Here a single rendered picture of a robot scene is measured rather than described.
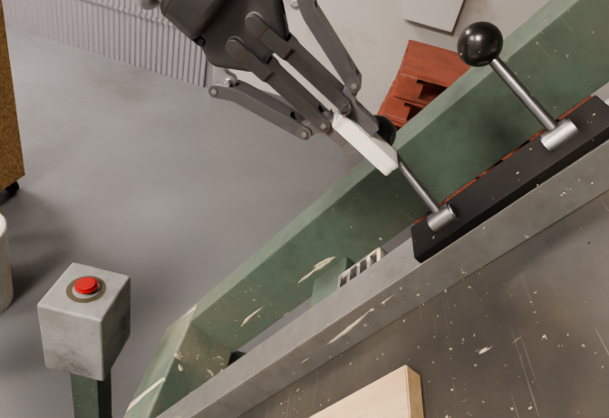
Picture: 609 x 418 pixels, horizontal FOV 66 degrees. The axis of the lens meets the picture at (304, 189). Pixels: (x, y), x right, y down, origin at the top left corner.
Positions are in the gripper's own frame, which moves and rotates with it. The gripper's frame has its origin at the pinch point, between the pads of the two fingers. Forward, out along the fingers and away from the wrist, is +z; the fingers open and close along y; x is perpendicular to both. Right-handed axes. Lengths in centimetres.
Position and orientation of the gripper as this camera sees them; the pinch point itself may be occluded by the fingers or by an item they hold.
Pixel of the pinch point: (365, 140)
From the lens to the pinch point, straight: 42.9
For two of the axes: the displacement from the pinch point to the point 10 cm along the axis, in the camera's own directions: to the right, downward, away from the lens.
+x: 1.3, -5.1, 8.5
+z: 7.3, 6.2, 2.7
